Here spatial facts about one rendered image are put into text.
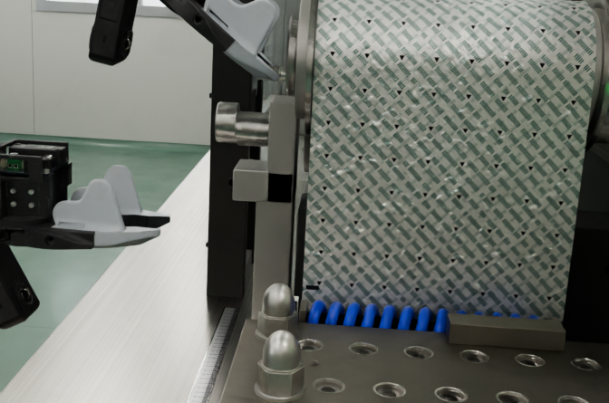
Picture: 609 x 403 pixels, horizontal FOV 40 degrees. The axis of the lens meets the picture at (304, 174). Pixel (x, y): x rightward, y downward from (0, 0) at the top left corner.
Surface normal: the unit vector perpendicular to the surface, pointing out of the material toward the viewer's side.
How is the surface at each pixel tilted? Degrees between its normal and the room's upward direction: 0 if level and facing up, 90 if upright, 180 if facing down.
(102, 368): 0
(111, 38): 93
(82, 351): 0
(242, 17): 90
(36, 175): 90
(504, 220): 90
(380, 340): 0
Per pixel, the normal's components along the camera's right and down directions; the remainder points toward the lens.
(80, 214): -0.16, 0.22
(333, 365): 0.05, -0.97
